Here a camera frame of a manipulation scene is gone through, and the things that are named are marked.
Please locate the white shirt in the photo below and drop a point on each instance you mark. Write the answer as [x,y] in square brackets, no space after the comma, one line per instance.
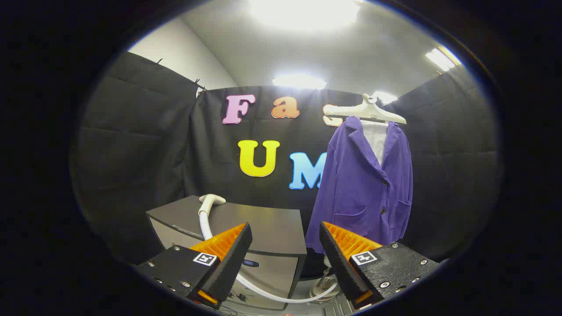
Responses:
[377,136]

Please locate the rectangular ceiling light panel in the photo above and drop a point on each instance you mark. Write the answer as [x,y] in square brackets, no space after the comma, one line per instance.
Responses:
[441,59]

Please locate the oblong ceiling light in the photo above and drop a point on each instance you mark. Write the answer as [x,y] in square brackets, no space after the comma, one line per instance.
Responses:
[298,81]

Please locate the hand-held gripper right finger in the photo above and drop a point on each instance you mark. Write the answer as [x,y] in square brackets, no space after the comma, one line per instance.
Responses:
[339,263]

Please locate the small ceiling light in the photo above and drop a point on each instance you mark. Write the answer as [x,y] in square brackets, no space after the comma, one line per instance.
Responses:
[385,97]

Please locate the white steamer stand base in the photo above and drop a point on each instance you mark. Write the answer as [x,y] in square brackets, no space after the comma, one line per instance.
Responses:
[322,290]

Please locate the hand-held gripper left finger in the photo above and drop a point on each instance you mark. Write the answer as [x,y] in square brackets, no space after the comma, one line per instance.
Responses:
[232,259]

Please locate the grey cabinet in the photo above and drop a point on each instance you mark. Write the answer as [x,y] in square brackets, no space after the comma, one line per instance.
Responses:
[268,224]

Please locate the large ceiling light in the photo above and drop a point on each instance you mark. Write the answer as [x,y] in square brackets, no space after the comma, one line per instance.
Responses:
[303,11]

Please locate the white clothes hanger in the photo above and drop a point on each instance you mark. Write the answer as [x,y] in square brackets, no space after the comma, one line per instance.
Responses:
[373,113]

